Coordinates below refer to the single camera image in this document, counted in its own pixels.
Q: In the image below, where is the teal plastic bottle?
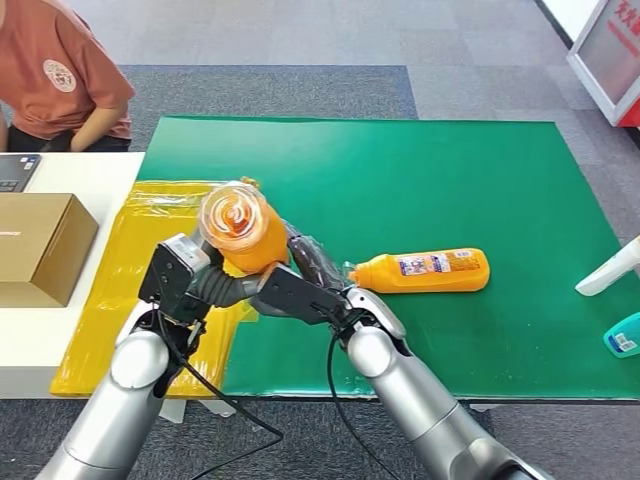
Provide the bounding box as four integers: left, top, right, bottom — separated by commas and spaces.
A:
602, 312, 640, 360

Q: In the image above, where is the green table mat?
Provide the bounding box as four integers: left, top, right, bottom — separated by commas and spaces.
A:
137, 115, 640, 403

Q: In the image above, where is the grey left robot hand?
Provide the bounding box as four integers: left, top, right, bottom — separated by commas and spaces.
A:
238, 221, 347, 299

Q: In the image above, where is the black cable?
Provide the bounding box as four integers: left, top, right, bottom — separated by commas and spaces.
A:
155, 307, 285, 480
326, 324, 402, 480

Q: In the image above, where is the orange plastic bottle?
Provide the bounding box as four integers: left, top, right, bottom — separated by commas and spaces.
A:
198, 177, 291, 276
348, 247, 491, 295

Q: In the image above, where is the yellow plastic wrapped tray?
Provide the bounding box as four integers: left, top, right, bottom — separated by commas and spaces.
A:
50, 177, 262, 399

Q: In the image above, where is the dark grey laptop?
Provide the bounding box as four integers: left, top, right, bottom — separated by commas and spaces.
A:
0, 153, 42, 194

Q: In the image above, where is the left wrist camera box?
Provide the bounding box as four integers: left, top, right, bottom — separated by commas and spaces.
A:
138, 233, 212, 327

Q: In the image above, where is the person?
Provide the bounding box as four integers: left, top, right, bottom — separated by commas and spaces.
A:
0, 0, 137, 154

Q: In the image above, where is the brown cardboard box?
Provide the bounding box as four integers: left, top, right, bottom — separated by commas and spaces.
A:
0, 192, 100, 309

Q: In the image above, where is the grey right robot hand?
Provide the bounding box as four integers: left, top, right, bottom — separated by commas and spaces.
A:
248, 263, 352, 327

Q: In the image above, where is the white table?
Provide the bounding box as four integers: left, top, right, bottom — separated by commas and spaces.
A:
0, 151, 146, 401

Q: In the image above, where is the white plastic bottle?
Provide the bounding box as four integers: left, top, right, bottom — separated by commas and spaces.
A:
574, 235, 640, 298

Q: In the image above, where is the white framed red sign board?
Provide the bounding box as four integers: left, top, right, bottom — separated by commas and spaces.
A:
566, 0, 640, 129

